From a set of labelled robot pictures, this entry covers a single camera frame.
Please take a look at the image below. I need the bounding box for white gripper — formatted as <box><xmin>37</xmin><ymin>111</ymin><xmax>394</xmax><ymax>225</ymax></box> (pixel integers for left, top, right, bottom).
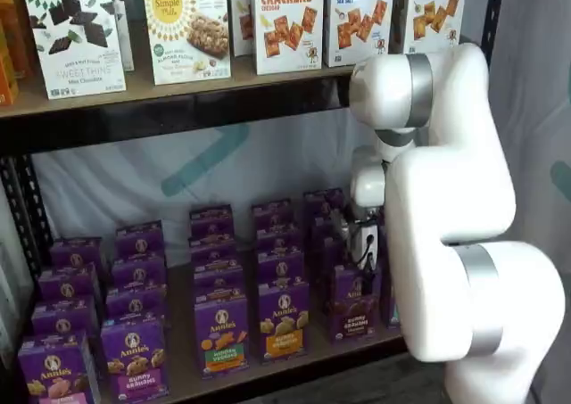
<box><xmin>350</xmin><ymin>220</ymin><xmax>384</xmax><ymax>290</ymax></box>

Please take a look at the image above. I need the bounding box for purple Annie's box brown patch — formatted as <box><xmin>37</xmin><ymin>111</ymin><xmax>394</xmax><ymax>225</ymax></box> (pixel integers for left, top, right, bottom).
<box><xmin>328</xmin><ymin>263</ymin><xmax>385</xmax><ymax>344</ymax></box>

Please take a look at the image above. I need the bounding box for purple Annie's snack box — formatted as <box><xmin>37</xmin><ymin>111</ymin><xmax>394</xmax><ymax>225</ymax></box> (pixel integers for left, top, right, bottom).
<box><xmin>37</xmin><ymin>264</ymin><xmax>100</xmax><ymax>303</ymax></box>
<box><xmin>302</xmin><ymin>188</ymin><xmax>346</xmax><ymax>221</ymax></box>
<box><xmin>188</xmin><ymin>204</ymin><xmax>236</xmax><ymax>241</ymax></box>
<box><xmin>110</xmin><ymin>253</ymin><xmax>170</xmax><ymax>290</ymax></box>
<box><xmin>310</xmin><ymin>213</ymin><xmax>349</xmax><ymax>245</ymax></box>
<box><xmin>47</xmin><ymin>236</ymin><xmax>107</xmax><ymax>272</ymax></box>
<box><xmin>255</xmin><ymin>227</ymin><xmax>305</xmax><ymax>257</ymax></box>
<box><xmin>251</xmin><ymin>199</ymin><xmax>296</xmax><ymax>232</ymax></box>
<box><xmin>114</xmin><ymin>219</ymin><xmax>167</xmax><ymax>259</ymax></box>
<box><xmin>104</xmin><ymin>284</ymin><xmax>170</xmax><ymax>324</ymax></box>
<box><xmin>190</xmin><ymin>234</ymin><xmax>243</xmax><ymax>271</ymax></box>
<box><xmin>29</xmin><ymin>295</ymin><xmax>100</xmax><ymax>339</ymax></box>
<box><xmin>256</xmin><ymin>251</ymin><xmax>308</xmax><ymax>290</ymax></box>
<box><xmin>319</xmin><ymin>235</ymin><xmax>358</xmax><ymax>292</ymax></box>
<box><xmin>193</xmin><ymin>264</ymin><xmax>247</xmax><ymax>303</ymax></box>

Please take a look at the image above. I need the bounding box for purple Annie's box teal label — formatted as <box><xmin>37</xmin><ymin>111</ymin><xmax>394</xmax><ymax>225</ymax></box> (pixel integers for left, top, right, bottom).
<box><xmin>381</xmin><ymin>282</ymin><xmax>401</xmax><ymax>330</ymax></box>

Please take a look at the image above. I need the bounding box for purple Annie's box orange label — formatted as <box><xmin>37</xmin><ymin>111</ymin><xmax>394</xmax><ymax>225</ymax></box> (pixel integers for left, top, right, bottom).
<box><xmin>257</xmin><ymin>282</ymin><xmax>312</xmax><ymax>366</ymax></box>

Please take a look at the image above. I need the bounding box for purple Annie's hidden veggies box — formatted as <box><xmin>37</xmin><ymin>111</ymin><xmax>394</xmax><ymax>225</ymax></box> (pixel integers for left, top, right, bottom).
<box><xmin>194</xmin><ymin>295</ymin><xmax>252</xmax><ymax>382</ymax></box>

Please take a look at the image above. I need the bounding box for black metal shelf rack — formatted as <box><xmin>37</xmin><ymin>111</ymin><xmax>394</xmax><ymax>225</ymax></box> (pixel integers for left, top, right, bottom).
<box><xmin>0</xmin><ymin>0</ymin><xmax>508</xmax><ymax>404</ymax></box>

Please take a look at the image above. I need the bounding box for purple Annie's bunny grahams box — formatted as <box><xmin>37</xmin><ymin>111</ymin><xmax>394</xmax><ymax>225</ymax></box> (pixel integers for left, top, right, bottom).
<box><xmin>99</xmin><ymin>317</ymin><xmax>170</xmax><ymax>400</ymax></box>

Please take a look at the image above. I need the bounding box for blue sea salt crackers box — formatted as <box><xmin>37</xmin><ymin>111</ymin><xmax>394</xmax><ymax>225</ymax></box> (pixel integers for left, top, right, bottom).
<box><xmin>324</xmin><ymin>0</ymin><xmax>397</xmax><ymax>69</ymax></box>

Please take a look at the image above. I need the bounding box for wooden shelf board with crackers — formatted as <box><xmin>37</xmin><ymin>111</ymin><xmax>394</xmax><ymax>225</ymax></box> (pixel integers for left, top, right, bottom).
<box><xmin>0</xmin><ymin>51</ymin><xmax>465</xmax><ymax>120</ymax></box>

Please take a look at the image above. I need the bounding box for orange cheddar pretzel crackers box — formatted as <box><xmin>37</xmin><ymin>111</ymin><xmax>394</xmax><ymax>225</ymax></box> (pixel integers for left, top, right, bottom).
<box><xmin>250</xmin><ymin>0</ymin><xmax>326</xmax><ymax>77</ymax></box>
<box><xmin>228</xmin><ymin>0</ymin><xmax>257</xmax><ymax>59</ymax></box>

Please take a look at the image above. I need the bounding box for yellow honey mustard crackers box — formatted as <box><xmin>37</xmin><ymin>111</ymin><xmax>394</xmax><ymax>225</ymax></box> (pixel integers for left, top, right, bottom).
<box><xmin>402</xmin><ymin>0</ymin><xmax>469</xmax><ymax>56</ymax></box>

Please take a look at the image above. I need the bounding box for Simple Mills almond bar box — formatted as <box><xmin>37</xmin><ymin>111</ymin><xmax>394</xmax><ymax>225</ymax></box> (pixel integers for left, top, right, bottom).
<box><xmin>143</xmin><ymin>0</ymin><xmax>233</xmax><ymax>87</ymax></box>

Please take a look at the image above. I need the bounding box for purple Annie's box pink label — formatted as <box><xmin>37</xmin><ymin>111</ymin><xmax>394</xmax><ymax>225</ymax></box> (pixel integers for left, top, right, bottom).
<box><xmin>16</xmin><ymin>331</ymin><xmax>103</xmax><ymax>404</ymax></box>

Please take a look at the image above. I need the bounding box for Simple Mills sweet thins box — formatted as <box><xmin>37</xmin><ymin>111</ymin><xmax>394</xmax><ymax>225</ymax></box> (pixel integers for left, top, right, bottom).
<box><xmin>19</xmin><ymin>0</ymin><xmax>128</xmax><ymax>102</ymax></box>
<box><xmin>108</xmin><ymin>0</ymin><xmax>136</xmax><ymax>73</ymax></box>

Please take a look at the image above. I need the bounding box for plain orange snack box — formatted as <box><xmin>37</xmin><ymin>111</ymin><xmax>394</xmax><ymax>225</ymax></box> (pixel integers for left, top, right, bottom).
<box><xmin>0</xmin><ymin>18</ymin><xmax>21</xmax><ymax>107</ymax></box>
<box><xmin>0</xmin><ymin>0</ymin><xmax>33</xmax><ymax>82</ymax></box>

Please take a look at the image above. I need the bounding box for grey fabric curtain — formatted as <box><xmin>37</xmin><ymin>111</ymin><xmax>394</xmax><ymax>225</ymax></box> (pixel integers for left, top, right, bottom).
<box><xmin>484</xmin><ymin>0</ymin><xmax>571</xmax><ymax>404</ymax></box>

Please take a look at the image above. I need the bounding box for white backdrop sheet teal logo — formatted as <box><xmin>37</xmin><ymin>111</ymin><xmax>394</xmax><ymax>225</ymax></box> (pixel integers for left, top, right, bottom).
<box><xmin>30</xmin><ymin>109</ymin><xmax>385</xmax><ymax>268</ymax></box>

